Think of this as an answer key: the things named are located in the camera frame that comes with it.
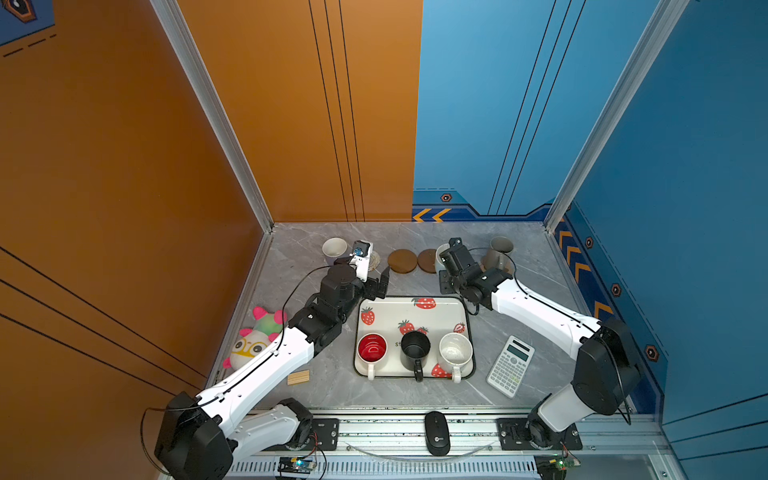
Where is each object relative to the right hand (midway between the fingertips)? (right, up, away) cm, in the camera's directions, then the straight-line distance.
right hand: (445, 276), depth 87 cm
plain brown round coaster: (-12, +4, +21) cm, 25 cm away
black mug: (-9, -21, -2) cm, 23 cm away
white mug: (+3, -22, -1) cm, 22 cm away
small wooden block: (-41, -27, -6) cm, 50 cm away
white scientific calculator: (+18, -25, -4) cm, 31 cm away
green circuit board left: (-37, -43, -17) cm, 60 cm away
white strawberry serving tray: (-15, -13, +7) cm, 21 cm away
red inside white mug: (-22, -21, -2) cm, 30 cm away
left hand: (-21, +5, -11) cm, 24 cm away
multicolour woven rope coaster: (-22, +4, +21) cm, 31 cm away
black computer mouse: (-5, -37, -16) cm, 40 cm away
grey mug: (+20, +6, +11) cm, 24 cm away
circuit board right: (+23, -44, -17) cm, 53 cm away
